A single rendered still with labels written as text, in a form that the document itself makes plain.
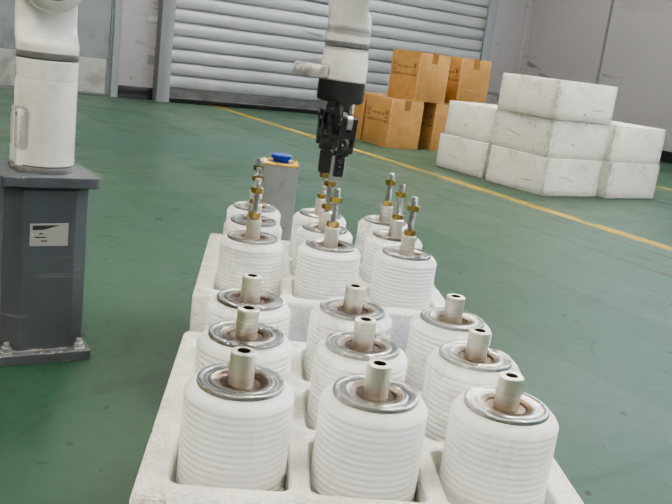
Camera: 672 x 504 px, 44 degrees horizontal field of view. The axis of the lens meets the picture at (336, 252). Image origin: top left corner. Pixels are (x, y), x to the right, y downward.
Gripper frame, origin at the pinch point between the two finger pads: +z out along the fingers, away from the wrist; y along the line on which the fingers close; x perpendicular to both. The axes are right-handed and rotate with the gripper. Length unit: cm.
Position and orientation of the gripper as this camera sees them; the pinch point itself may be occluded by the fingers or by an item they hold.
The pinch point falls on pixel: (330, 168)
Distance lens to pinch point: 135.0
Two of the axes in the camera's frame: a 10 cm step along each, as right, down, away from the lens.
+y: -3.0, -2.6, 9.2
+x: -9.5, -0.6, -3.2
